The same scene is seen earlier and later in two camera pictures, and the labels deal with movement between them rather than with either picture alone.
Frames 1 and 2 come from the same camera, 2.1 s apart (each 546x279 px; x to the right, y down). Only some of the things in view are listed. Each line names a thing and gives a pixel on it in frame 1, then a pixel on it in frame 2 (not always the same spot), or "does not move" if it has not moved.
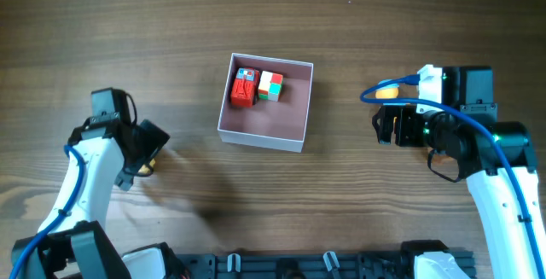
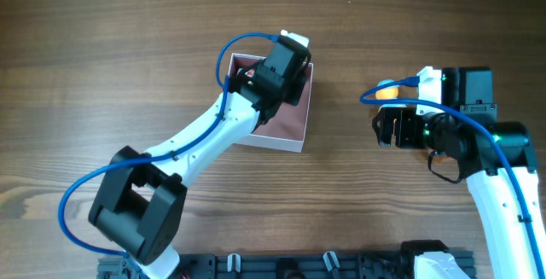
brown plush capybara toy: (440, 159) does not move
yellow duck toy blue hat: (389, 91) does not move
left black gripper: (153, 139) -> (295, 84)
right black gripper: (406, 126) does not move
